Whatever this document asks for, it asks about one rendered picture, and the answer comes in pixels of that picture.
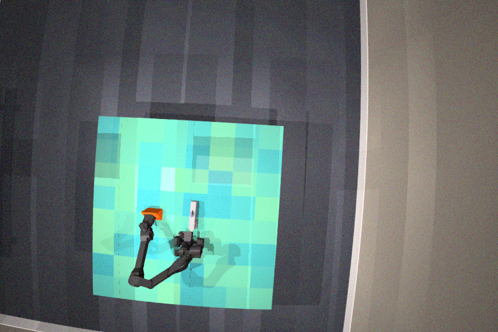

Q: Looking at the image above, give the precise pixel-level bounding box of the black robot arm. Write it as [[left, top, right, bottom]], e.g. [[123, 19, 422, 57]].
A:
[[128, 214, 203, 289]]

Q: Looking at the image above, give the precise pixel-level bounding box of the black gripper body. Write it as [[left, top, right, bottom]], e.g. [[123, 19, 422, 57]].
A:
[[174, 236, 204, 248]]

